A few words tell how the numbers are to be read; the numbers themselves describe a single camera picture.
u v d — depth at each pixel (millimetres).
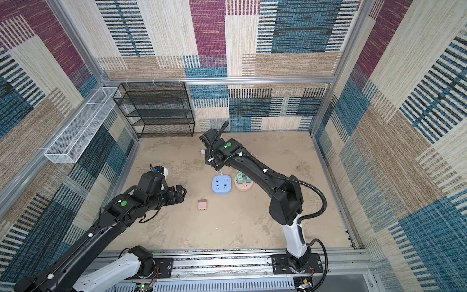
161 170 671
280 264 733
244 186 940
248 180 559
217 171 1001
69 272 399
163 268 731
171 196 662
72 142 719
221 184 939
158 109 1110
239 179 916
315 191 436
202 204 897
